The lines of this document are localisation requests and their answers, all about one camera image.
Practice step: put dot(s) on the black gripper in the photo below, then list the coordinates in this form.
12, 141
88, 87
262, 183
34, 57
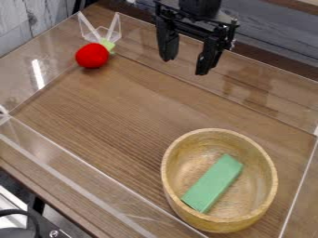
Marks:
195, 18

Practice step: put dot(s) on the red plush strawberry toy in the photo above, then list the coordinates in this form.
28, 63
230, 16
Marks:
94, 55

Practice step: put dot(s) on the round wooden bowl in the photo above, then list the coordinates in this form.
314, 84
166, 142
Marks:
243, 204

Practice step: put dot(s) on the green rectangular block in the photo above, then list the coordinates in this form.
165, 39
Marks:
205, 193

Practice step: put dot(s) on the clear acrylic corner bracket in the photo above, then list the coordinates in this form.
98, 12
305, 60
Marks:
103, 35

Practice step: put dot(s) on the clear acrylic tray wall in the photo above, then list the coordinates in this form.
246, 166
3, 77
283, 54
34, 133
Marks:
84, 132

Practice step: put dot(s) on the black metal table frame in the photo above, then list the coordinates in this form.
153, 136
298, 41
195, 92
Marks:
55, 226

